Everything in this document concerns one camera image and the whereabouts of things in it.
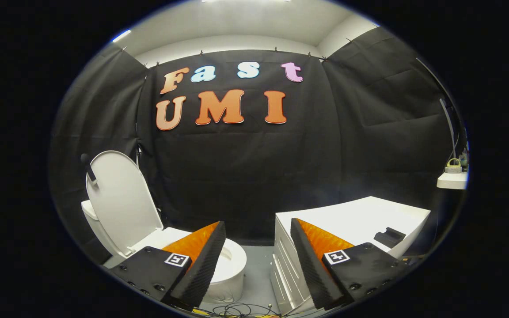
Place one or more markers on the black backdrop cloth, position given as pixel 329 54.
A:
pixel 245 168

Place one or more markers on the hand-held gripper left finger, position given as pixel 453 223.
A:
pixel 201 265

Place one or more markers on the dark computer monitor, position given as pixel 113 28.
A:
pixel 449 121

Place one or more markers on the black holder block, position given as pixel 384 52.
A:
pixel 389 237

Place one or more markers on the white toilet lid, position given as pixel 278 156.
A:
pixel 122 198

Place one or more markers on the small ceiling light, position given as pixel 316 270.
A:
pixel 122 35

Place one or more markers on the white toilet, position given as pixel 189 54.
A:
pixel 234 269

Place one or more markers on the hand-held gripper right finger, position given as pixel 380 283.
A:
pixel 312 265

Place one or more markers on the white drawer cabinet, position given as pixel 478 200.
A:
pixel 347 218

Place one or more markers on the white shelf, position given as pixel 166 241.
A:
pixel 451 180

